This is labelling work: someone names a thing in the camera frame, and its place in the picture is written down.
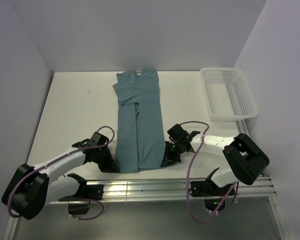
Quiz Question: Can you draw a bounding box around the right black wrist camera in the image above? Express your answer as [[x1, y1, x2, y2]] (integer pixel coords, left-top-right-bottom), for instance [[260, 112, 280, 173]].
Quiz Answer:
[[167, 123, 189, 142]]

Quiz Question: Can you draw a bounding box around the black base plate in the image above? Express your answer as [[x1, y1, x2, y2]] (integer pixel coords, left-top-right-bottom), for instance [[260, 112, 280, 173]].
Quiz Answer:
[[58, 184, 104, 202], [188, 179, 232, 197]]

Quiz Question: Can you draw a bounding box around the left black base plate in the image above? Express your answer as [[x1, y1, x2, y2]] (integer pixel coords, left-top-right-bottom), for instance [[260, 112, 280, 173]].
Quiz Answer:
[[58, 184, 104, 202]]

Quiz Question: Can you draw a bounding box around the aluminium rail frame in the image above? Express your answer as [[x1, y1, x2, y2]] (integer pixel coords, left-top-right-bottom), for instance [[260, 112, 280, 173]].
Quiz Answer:
[[2, 102, 291, 240]]

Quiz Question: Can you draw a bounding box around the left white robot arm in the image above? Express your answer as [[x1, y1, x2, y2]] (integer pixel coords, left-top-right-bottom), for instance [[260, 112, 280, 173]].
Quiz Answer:
[[1, 132, 120, 220]]

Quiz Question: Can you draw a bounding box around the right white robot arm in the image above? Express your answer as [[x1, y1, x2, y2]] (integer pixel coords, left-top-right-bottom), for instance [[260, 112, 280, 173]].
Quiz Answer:
[[161, 130, 270, 195]]

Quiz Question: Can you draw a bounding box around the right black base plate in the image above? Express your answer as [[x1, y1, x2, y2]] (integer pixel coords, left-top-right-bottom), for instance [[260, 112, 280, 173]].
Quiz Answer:
[[188, 179, 232, 197]]

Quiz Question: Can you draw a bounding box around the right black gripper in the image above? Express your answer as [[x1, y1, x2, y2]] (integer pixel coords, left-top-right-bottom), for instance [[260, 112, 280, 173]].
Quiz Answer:
[[161, 140, 184, 168]]

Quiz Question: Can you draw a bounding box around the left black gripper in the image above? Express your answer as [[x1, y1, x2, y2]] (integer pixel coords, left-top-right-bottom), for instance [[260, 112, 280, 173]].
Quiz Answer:
[[93, 147, 120, 173]]

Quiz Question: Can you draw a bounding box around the white perforated plastic basket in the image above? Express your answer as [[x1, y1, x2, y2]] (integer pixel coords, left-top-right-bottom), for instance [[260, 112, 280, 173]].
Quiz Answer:
[[200, 67, 258, 122]]

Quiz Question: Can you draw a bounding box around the teal blue t shirt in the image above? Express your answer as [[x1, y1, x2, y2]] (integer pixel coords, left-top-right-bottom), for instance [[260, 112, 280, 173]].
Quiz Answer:
[[113, 68, 165, 174]]

